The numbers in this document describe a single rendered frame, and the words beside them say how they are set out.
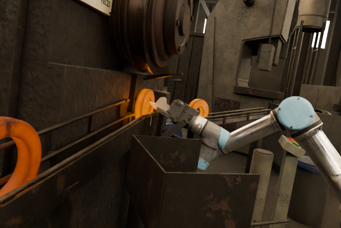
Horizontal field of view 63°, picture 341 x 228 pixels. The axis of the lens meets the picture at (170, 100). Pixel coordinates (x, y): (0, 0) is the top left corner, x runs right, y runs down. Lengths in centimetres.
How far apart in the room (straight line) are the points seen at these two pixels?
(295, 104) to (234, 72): 277
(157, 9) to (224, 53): 289
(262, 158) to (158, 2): 111
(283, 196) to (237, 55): 232
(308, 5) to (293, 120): 907
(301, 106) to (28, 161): 84
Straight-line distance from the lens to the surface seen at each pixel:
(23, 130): 59
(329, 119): 328
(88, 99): 90
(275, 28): 377
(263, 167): 177
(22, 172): 64
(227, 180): 56
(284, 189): 187
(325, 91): 514
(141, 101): 115
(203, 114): 160
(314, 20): 991
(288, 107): 106
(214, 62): 389
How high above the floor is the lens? 89
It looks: 5 degrees down
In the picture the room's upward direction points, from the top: 9 degrees clockwise
